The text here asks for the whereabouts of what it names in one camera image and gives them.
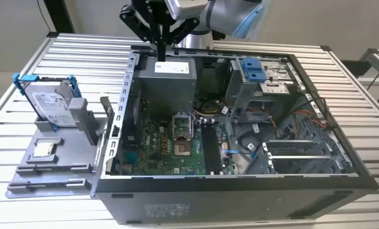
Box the silver camera with blue light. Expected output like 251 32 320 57
164 0 209 21

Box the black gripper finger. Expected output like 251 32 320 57
161 20 199 62
119 4 163 62

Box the blue plastic drive latch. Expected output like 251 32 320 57
241 57 267 82

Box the grey metal drive cage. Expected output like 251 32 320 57
224 56 307 122

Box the metal disk bay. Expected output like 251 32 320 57
244 139 339 175

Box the orange red yellow power wire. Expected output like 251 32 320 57
249 106 329 141

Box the metal locking lever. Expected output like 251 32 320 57
189 112 199 140

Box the green motherboard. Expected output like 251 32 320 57
137 116 239 176

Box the black PC case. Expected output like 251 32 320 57
89 45 379 226

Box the yellow white wire bundle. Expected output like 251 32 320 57
191 104 229 116

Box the hard disk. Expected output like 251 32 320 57
13 73 80 131

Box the black metal post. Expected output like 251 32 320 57
42 0 76 34

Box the black wire with blue tab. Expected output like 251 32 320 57
223 124 269 158

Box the CPU socket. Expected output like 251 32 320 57
172 139 193 157

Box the metal socket cover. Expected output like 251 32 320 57
171 111 195 140

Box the grey power supply box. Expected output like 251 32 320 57
135 57 197 115

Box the grey plastic parts rack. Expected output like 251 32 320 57
4 96 113 200

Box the silver CPU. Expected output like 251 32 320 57
32 140 56 158

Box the black RAM slot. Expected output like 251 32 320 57
209 118 221 175
205 118 217 175
213 118 227 175
200 118 213 175

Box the round black case fan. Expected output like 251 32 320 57
197 97 225 113

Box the graphics card with metal bracket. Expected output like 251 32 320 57
94 92 117 167

